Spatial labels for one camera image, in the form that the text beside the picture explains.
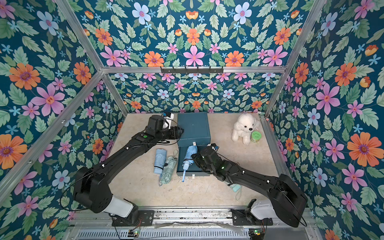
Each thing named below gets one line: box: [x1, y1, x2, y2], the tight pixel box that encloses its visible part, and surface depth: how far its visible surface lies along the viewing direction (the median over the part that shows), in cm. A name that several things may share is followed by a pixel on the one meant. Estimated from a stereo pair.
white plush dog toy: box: [231, 113, 260, 146], surface depth 94 cm
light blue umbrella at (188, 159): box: [182, 145, 198, 182], surface depth 81 cm
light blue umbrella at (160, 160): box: [154, 148, 168, 181], surface depth 92 cm
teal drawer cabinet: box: [176, 112, 211, 176], surface depth 85 cm
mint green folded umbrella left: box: [159, 149, 179, 187], surface depth 88 cm
